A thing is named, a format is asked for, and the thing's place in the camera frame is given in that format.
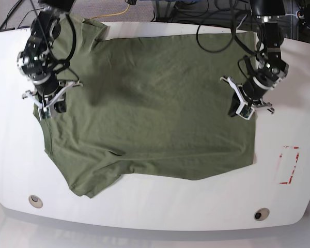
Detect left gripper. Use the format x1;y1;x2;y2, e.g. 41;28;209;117
220;76;275;120

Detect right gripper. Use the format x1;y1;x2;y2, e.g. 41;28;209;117
22;80;83;119

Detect green t-shirt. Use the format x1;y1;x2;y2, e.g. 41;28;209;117
40;15;255;198

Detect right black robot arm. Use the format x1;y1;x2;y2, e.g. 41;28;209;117
17;1;83;120

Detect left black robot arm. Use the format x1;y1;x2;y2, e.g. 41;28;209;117
200;1;289;120

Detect red tape rectangle marking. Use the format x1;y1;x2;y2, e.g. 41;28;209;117
277;146;300;185

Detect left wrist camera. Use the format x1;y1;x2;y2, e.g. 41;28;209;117
239;106;255;120

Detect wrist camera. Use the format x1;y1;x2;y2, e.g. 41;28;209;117
239;106;255;120
40;107;52;119

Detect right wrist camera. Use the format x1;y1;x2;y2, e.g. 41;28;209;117
40;107;52;119

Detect left table cable grommet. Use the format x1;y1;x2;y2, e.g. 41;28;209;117
28;195;43;209

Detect table cable grommet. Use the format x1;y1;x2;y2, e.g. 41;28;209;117
254;208;270;221
28;195;43;209

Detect yellow cable on floor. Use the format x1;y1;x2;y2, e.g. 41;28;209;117
92;2;131;19

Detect right table cable grommet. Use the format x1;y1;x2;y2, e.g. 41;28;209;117
254;208;270;221

